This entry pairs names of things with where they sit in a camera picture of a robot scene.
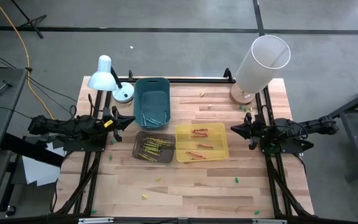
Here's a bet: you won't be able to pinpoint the grey translucent plastic bin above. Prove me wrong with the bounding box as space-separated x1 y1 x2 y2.
131 130 177 165

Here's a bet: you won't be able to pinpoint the teal plastic bin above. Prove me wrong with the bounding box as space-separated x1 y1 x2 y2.
133 77 172 131

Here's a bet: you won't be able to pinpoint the black tripod stand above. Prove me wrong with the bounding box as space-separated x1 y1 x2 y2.
9 0 48 40

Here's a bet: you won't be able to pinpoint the black aluminium table frame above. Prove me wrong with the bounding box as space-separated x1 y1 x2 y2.
0 67 358 224

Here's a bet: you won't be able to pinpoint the yellow translucent plastic bin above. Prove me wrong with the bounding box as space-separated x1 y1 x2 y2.
175 122 230 163

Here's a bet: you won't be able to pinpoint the white paper sheets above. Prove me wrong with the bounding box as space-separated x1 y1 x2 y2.
21 141 67 187

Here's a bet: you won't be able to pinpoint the dark grey side desk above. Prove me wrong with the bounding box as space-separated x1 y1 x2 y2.
323 80 358 183

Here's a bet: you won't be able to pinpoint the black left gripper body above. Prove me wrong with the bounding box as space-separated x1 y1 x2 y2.
103 106 123 142

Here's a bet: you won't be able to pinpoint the white cylinder shade table lamp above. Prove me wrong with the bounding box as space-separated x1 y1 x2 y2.
229 34 291 106

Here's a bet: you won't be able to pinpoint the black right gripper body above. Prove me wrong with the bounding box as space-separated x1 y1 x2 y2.
246 112 265 151

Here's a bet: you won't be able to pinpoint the white gooseneck desk lamp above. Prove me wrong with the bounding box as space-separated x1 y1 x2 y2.
87 54 135 104

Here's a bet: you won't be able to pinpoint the yellow extension cable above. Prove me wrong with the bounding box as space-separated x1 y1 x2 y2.
0 0 55 121

